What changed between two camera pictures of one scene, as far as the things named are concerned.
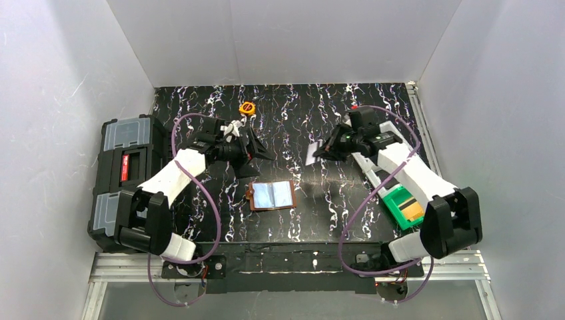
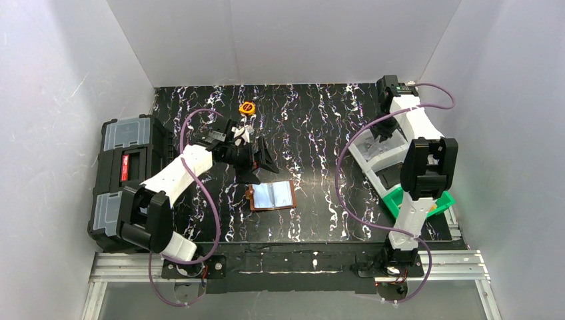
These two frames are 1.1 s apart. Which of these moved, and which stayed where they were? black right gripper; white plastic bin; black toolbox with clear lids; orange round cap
Moved: black right gripper
Stayed: white plastic bin; black toolbox with clear lids; orange round cap
